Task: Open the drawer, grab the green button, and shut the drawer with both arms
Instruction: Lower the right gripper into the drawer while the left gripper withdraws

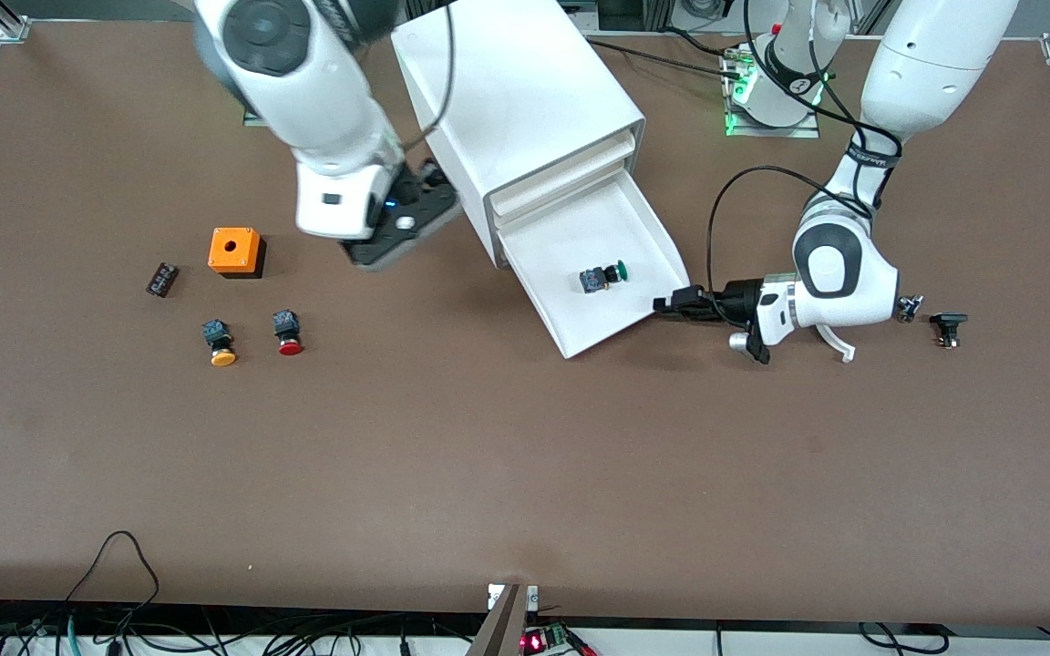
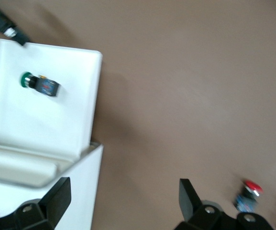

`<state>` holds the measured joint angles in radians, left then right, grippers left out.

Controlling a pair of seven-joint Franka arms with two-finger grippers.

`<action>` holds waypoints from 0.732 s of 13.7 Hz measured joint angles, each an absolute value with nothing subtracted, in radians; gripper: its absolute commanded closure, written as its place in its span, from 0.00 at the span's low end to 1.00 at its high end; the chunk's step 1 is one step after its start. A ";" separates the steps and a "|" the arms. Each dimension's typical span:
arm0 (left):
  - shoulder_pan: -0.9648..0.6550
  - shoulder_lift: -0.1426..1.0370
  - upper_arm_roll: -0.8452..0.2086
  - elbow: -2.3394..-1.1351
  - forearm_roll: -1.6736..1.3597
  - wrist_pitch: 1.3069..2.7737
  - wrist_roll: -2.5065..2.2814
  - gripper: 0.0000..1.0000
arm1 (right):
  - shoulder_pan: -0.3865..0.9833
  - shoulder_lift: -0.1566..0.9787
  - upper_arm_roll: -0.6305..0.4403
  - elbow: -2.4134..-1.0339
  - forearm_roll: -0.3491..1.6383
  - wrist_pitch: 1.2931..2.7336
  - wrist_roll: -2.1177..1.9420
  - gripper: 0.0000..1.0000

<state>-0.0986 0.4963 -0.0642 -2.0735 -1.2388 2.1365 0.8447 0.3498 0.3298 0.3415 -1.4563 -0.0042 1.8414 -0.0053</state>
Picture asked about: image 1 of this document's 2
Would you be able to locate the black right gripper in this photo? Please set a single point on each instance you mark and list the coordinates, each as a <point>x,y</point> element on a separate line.
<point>407,189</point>

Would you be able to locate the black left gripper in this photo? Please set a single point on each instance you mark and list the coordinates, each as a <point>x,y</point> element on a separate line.
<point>741,298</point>

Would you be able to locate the green push button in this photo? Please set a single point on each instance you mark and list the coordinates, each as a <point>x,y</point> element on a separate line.
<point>604,276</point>

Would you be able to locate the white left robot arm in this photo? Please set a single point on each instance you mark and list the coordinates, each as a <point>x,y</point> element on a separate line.
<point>935,55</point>

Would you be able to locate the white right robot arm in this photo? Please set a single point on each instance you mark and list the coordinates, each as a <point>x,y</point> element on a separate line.
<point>306,82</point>

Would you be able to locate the red push button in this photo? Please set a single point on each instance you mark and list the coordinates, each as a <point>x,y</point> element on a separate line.
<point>288,333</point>

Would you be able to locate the yellow push button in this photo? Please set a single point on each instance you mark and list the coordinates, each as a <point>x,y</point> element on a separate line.
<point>219,342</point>

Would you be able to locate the orange box with hole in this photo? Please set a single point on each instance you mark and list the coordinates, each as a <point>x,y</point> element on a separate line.
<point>233,248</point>

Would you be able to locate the small grey metal part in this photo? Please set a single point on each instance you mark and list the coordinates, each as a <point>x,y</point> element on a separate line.
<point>911,308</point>

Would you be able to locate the small black electrical block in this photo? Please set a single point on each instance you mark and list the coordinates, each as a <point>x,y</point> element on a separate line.
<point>161,279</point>

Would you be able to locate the circuit board with red display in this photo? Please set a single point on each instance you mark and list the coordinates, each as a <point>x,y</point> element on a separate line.
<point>543,640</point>

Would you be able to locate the white curved plastic bracket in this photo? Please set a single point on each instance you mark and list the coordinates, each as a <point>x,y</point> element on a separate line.
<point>839,342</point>

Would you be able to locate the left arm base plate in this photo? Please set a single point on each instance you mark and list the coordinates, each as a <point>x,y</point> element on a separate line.
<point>733,123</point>

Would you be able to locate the small black switch part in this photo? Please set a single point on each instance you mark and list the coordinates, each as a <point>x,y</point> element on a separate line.
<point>947,326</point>

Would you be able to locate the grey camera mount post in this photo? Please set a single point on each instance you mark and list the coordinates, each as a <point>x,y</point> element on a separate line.
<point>502,629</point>

